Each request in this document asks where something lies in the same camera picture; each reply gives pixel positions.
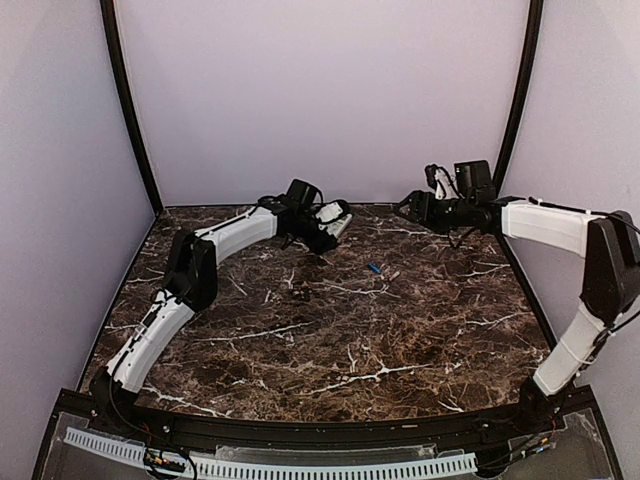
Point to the white slotted cable duct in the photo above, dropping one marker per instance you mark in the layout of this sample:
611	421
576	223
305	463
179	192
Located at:
255	463

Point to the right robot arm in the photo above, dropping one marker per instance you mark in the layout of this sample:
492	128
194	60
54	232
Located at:
608	243

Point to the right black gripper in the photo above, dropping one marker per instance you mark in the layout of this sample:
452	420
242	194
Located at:
420	197

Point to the white air conditioner remote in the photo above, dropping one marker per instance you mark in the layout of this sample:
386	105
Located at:
337	227

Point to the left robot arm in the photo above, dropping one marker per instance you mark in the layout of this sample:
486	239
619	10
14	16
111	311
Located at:
190	282

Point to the left black frame post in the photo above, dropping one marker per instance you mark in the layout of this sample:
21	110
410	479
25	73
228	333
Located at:
126	101

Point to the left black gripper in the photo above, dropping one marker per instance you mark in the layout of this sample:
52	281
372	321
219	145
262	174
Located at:
323	244

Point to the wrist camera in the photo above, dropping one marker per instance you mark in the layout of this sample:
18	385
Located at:
440	181
334	213

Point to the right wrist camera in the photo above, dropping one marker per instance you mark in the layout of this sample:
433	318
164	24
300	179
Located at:
440	181

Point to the black frame post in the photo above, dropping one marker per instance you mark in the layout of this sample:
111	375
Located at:
126	101
521	88

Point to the right black frame post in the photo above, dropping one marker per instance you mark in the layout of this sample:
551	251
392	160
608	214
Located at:
521	88

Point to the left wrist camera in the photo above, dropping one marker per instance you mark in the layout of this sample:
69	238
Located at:
334	213

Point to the black front rail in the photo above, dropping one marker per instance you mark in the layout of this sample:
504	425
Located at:
483	429

